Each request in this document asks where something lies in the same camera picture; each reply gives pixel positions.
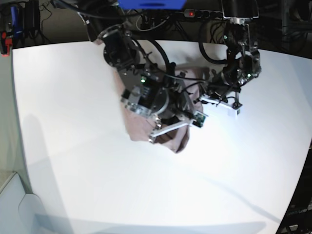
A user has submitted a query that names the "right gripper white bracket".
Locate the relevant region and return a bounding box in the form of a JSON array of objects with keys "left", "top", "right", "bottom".
[{"left": 147, "top": 107, "right": 208, "bottom": 143}]

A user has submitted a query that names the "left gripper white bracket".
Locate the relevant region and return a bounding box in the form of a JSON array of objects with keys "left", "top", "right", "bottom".
[{"left": 194, "top": 92, "right": 243, "bottom": 118}]

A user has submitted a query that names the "mauve pink t-shirt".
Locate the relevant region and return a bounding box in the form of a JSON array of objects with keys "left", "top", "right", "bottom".
[{"left": 115, "top": 69, "right": 207, "bottom": 153}]

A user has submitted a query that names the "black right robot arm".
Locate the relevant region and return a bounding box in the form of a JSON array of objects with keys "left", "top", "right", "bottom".
[{"left": 57, "top": 0, "right": 206, "bottom": 144}]

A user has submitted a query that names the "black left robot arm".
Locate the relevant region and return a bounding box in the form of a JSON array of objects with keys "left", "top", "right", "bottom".
[{"left": 195, "top": 0, "right": 261, "bottom": 116}]

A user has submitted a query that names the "blue box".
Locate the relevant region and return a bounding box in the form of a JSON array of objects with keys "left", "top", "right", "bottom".
[{"left": 118, "top": 0, "right": 186, "bottom": 10}]

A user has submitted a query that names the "red black clamp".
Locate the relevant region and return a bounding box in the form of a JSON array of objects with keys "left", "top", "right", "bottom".
[{"left": 0, "top": 31, "right": 13, "bottom": 57}]

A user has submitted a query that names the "white power strip red switch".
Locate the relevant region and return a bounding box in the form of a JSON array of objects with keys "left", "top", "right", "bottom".
[{"left": 183, "top": 9, "right": 223, "bottom": 19}]

